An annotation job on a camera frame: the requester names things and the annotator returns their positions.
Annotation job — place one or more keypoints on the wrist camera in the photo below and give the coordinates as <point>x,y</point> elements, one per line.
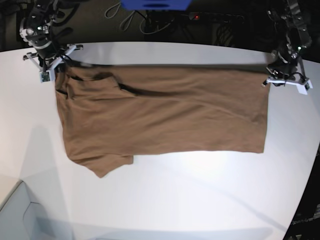
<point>47,76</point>
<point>304,88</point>

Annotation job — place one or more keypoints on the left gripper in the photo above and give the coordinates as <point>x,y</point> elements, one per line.
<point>293,77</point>

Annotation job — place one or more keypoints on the brown t-shirt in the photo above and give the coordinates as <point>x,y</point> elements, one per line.
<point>109,114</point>

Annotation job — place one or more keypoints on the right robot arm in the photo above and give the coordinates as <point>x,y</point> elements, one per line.
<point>37,30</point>

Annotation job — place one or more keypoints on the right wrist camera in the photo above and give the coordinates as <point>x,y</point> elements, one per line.
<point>47,76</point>

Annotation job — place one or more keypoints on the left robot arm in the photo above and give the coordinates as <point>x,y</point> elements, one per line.
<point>293,40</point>

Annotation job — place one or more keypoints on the blue box overhead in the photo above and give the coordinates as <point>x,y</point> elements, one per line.
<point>157,5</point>

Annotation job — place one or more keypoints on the black power strip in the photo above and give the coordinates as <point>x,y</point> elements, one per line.
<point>220,18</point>

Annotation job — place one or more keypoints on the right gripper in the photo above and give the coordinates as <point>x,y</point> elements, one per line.
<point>48,65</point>

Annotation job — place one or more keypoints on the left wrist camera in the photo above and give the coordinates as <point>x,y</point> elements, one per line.
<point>304,88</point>

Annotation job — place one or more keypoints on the white bin at corner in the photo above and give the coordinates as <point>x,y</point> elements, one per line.
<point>23,219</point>

